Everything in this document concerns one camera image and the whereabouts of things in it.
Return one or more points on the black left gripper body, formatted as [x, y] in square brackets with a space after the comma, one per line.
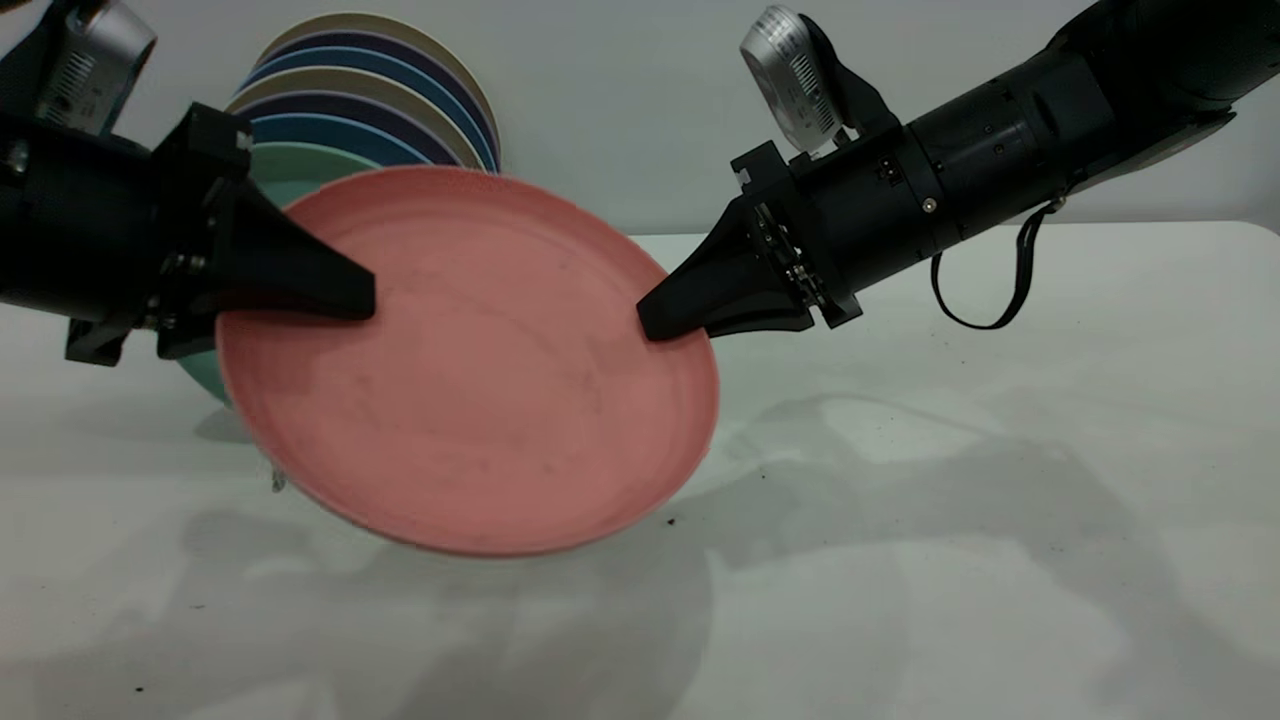
[90, 220]

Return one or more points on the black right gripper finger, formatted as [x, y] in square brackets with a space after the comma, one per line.
[770, 322]
[725, 275]

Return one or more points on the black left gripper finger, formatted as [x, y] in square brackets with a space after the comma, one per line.
[190, 338]
[290, 270]

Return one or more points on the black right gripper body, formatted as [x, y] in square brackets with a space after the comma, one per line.
[860, 215]

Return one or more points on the pink plastic plate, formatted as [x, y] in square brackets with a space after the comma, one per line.
[480, 370]

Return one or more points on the green plastic plate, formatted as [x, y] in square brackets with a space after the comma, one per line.
[300, 165]

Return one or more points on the blue plastic plate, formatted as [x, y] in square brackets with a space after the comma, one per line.
[370, 58]
[330, 130]

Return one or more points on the dark purple plastic plate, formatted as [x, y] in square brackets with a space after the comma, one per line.
[340, 104]
[380, 40]

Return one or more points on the beige plastic plate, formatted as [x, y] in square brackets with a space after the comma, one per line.
[340, 80]
[370, 22]

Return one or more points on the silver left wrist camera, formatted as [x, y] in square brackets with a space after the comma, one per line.
[95, 60]

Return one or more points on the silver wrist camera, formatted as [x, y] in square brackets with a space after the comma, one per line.
[790, 70]
[95, 60]

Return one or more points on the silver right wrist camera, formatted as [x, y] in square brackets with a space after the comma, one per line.
[790, 70]

